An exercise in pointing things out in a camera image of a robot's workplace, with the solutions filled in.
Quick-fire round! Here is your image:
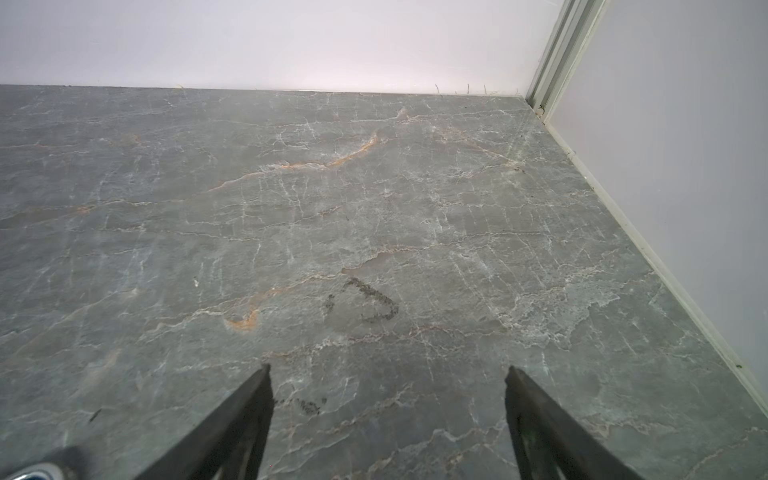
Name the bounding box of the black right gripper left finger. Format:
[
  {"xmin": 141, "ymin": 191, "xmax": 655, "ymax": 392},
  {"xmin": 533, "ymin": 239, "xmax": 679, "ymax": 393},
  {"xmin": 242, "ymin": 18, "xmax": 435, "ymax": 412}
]
[{"xmin": 138, "ymin": 364, "xmax": 275, "ymax": 480}]

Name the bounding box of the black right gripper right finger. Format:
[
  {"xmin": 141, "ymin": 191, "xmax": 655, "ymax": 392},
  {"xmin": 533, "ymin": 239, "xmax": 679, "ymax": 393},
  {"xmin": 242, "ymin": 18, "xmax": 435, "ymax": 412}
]
[{"xmin": 505, "ymin": 366, "xmax": 640, "ymax": 480}]

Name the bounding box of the aluminium frame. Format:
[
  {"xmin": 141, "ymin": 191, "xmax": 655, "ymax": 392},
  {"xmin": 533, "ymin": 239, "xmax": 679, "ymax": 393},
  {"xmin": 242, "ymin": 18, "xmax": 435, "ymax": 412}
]
[{"xmin": 525, "ymin": 0, "xmax": 609, "ymax": 123}]

